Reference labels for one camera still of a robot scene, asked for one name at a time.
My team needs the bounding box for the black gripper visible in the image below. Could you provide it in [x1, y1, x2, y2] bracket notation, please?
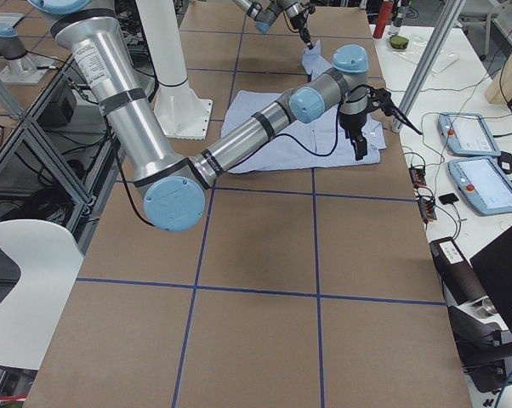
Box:
[338, 111, 367, 161]
[293, 12, 314, 50]

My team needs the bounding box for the light blue striped shirt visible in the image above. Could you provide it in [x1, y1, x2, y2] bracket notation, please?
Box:
[220, 40, 387, 173]

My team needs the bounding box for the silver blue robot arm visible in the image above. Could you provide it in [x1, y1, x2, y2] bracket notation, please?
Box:
[34, 1, 368, 231]
[233, 0, 316, 50]

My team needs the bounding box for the orange black usb hub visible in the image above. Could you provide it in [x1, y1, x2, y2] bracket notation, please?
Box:
[408, 167, 427, 188]
[417, 195, 437, 224]

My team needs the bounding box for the red cylinder bottle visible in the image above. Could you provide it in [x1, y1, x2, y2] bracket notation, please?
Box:
[373, 0, 394, 39]

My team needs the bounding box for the olive green cloth pouch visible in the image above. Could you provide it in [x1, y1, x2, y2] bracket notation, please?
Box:
[389, 35, 409, 51]

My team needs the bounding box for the upper blue teach pendant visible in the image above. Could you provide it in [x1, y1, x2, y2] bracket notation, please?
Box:
[437, 112, 501, 157]

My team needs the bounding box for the blue teach pendant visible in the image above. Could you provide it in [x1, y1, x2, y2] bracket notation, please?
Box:
[437, 112, 501, 157]
[447, 156, 512, 216]

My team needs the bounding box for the clear bag with green print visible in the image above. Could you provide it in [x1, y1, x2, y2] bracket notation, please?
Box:
[391, 33, 460, 78]

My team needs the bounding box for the lower blue teach pendant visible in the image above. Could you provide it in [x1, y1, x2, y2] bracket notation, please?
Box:
[447, 156, 512, 216]

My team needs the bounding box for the black box with white label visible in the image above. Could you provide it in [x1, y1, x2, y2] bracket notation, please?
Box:
[429, 237, 487, 304]

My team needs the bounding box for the black monitor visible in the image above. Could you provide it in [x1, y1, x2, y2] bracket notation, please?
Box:
[470, 226, 512, 332]

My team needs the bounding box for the white moulded chair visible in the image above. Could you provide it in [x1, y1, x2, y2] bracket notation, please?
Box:
[0, 219, 83, 370]

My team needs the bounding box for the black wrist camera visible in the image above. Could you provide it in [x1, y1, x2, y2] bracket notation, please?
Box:
[363, 86, 423, 136]

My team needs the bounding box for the aluminium frame post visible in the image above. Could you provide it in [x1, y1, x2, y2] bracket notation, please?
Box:
[399, 0, 465, 115]

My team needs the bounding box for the aluminium side frame rail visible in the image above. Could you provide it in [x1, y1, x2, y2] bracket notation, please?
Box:
[0, 75, 117, 252]

